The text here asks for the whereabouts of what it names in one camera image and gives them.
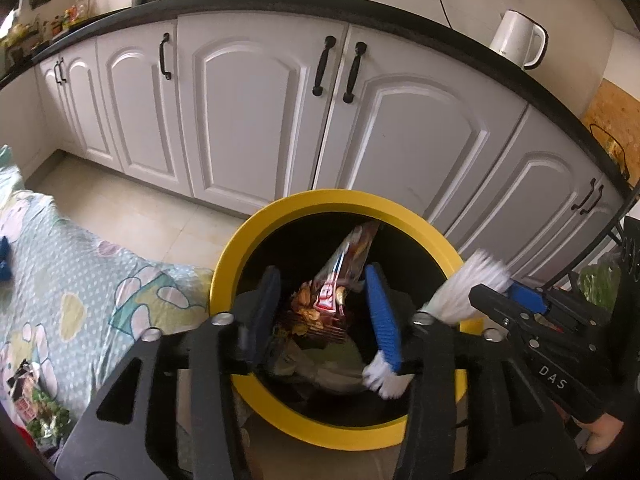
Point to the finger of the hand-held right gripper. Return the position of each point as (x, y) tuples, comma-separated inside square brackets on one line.
[(527, 297), (495, 305)]

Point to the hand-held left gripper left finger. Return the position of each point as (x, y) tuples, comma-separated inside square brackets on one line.
[(260, 315)]

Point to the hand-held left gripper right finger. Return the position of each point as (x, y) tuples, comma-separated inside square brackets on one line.
[(382, 320)]

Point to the white foam net sleeve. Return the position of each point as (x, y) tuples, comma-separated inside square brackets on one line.
[(470, 285)]

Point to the gold black wrapper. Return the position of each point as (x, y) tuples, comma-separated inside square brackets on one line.
[(305, 312)]

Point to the yellow-rimmed black bin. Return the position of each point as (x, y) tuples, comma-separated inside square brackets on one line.
[(227, 260)]

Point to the red white snack wrapper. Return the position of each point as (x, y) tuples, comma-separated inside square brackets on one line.
[(345, 265)]

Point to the pink foil wrapper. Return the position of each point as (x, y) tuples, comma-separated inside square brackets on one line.
[(24, 400)]

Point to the person's right hand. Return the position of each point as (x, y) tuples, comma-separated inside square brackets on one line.
[(602, 435)]

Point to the green vegetable bag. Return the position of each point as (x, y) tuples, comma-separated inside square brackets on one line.
[(600, 285)]

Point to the cartoon printed blanket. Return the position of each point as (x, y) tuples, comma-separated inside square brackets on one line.
[(75, 285)]

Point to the row of white cabinet doors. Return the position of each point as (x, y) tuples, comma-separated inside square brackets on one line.
[(250, 110)]

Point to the wooden board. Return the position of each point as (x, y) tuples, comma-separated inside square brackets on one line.
[(615, 110)]

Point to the green patterned wrapper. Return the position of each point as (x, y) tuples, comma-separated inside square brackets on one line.
[(50, 415)]

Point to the white electric kettle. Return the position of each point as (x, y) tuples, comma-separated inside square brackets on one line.
[(515, 40)]

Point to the dark blue object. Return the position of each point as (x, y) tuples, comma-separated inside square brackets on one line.
[(4, 260)]

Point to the black kitchen countertop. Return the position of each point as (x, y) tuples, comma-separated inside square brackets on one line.
[(400, 20)]

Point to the cooking oil bottle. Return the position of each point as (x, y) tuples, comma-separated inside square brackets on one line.
[(78, 12)]

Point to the yellow label bottle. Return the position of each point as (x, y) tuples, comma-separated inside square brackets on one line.
[(67, 17)]

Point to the dark sauce bottle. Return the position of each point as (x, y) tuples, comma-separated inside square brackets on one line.
[(56, 23)]

